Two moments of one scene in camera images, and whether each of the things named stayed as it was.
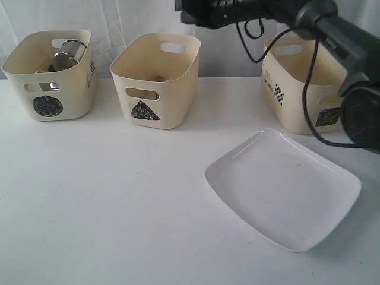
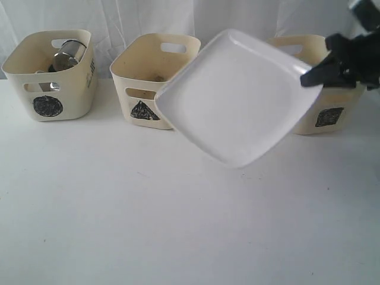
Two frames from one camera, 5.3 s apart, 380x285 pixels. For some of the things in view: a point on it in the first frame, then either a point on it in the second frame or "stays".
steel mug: [69, 53] stays
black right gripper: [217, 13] to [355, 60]
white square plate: [294, 196] to [238, 97]
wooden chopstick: [160, 79] stays
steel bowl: [49, 86] stays
